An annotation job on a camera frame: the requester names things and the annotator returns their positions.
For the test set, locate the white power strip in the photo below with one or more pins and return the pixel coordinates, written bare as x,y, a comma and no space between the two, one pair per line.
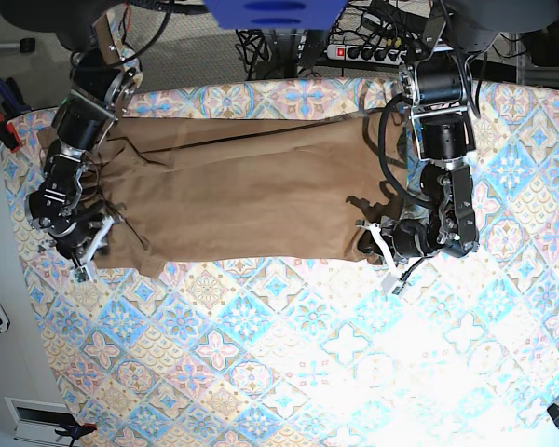
365,54

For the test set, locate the brown t-shirt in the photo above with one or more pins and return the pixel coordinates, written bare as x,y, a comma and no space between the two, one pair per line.
204,190

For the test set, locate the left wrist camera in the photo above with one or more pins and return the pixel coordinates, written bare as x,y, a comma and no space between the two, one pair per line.
392,285

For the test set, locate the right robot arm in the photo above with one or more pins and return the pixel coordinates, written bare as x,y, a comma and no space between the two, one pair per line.
104,77

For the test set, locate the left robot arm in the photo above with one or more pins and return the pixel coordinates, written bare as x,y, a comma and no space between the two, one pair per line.
437,94

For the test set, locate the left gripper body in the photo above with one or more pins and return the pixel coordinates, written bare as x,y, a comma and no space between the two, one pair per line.
403,243

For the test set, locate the black corner clamp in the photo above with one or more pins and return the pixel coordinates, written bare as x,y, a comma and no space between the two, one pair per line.
553,413

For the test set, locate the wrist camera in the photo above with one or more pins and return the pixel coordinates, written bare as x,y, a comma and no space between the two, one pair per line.
81,274
392,285

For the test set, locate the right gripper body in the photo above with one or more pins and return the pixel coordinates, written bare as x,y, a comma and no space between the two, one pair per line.
78,237

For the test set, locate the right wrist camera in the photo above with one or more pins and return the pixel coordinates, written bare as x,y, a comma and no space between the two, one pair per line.
81,274

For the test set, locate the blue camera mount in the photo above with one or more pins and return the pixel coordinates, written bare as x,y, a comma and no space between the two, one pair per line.
275,14

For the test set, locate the white framed device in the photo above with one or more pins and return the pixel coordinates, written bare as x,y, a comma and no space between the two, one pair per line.
37,422

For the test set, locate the red black clamp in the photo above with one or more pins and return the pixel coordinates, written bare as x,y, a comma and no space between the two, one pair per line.
8,135

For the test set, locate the patterned tablecloth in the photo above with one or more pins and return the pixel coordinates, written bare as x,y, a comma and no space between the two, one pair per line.
283,351

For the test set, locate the orange black clamp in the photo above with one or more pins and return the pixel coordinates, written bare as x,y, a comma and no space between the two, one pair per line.
69,428

